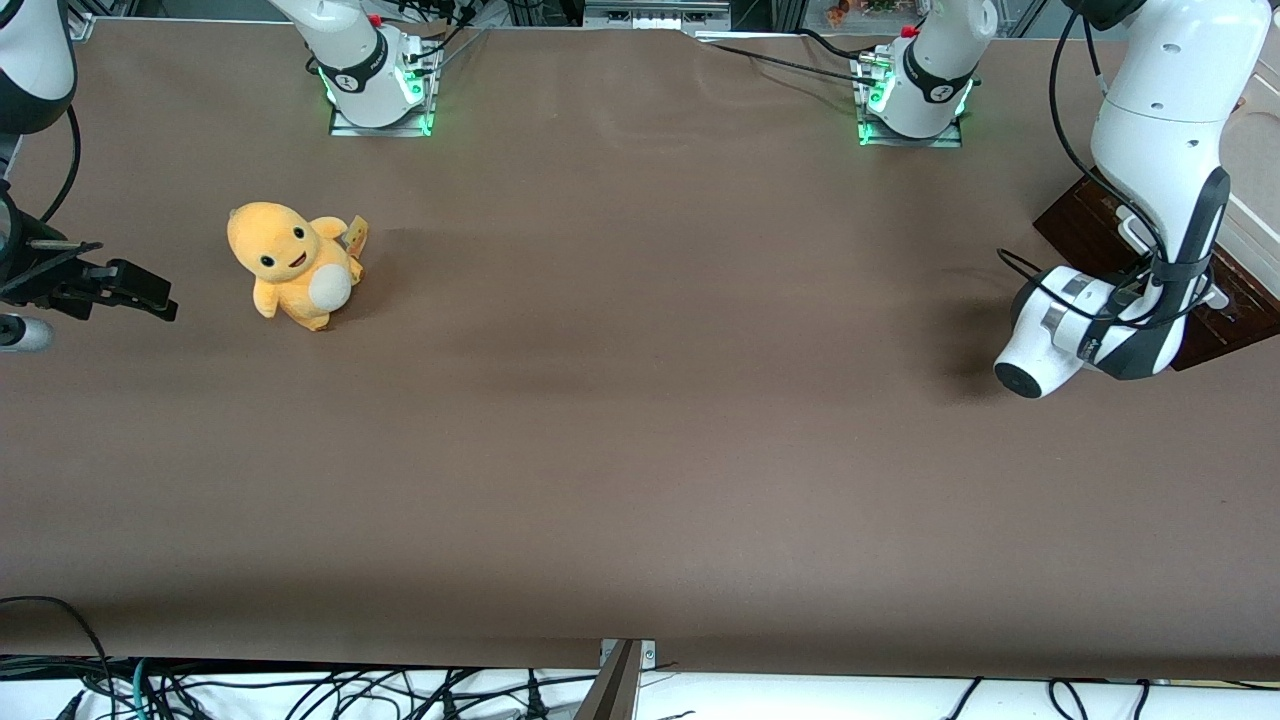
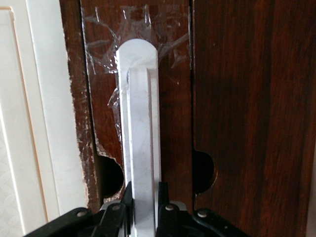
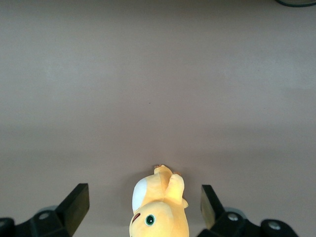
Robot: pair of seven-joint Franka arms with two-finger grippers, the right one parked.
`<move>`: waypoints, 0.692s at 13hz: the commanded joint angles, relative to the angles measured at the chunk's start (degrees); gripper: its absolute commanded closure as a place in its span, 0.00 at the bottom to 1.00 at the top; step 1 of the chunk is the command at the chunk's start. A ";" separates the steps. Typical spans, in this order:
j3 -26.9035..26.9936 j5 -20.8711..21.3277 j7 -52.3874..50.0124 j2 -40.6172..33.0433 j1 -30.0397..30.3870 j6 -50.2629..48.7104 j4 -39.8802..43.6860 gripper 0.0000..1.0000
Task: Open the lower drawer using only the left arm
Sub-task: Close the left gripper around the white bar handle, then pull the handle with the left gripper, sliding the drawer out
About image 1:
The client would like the dark brown wooden drawer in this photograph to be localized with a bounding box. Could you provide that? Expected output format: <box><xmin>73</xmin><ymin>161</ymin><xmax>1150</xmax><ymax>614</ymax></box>
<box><xmin>1035</xmin><ymin>195</ymin><xmax>1251</xmax><ymax>373</ymax></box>

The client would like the orange plush toy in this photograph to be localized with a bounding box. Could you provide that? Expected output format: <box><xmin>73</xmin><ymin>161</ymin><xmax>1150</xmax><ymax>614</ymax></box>
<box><xmin>226</xmin><ymin>201</ymin><xmax>369</xmax><ymax>333</ymax></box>

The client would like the silver background box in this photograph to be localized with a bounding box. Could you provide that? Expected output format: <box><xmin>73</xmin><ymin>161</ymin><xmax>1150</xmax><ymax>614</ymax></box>
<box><xmin>585</xmin><ymin>0</ymin><xmax>731</xmax><ymax>31</ymax></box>

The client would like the white lower shelf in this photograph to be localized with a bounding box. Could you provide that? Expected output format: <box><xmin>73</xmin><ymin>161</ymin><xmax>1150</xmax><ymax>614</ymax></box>
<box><xmin>0</xmin><ymin>665</ymin><xmax>1280</xmax><ymax>720</ymax></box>

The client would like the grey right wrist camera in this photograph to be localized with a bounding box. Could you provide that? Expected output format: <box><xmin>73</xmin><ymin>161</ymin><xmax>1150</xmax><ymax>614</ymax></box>
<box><xmin>0</xmin><ymin>314</ymin><xmax>55</xmax><ymax>354</ymax></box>

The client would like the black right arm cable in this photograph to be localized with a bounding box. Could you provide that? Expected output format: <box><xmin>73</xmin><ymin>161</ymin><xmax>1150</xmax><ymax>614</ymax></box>
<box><xmin>38</xmin><ymin>100</ymin><xmax>83</xmax><ymax>227</ymax></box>

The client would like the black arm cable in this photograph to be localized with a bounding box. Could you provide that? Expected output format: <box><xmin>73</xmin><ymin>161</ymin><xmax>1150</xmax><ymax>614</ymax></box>
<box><xmin>38</xmin><ymin>100</ymin><xmax>83</xmax><ymax>227</ymax></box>
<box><xmin>998</xmin><ymin>5</ymin><xmax>1216</xmax><ymax>331</ymax></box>

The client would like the black looped floor cable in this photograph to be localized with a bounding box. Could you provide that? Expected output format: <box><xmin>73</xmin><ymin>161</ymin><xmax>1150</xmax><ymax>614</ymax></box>
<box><xmin>0</xmin><ymin>596</ymin><xmax>113</xmax><ymax>701</ymax></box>

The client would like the teal cable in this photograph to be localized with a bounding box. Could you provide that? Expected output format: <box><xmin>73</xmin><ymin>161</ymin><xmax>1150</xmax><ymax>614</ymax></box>
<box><xmin>128</xmin><ymin>658</ymin><xmax>161</xmax><ymax>720</ymax></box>

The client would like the metal table edge bracket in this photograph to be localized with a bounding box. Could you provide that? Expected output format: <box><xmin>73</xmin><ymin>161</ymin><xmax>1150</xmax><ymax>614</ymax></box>
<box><xmin>572</xmin><ymin>638</ymin><xmax>658</xmax><ymax>720</ymax></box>

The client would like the long black table cable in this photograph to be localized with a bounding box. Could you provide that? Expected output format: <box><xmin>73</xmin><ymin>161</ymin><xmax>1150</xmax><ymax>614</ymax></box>
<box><xmin>700</xmin><ymin>40</ymin><xmax>879</xmax><ymax>86</ymax></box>

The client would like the short black table cable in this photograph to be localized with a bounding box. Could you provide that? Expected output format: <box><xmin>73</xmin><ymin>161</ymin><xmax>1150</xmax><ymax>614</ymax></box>
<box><xmin>795</xmin><ymin>28</ymin><xmax>881</xmax><ymax>63</ymax></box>

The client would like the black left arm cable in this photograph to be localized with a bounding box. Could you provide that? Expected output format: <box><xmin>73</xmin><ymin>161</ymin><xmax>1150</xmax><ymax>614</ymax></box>
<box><xmin>998</xmin><ymin>5</ymin><xmax>1216</xmax><ymax>331</ymax></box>

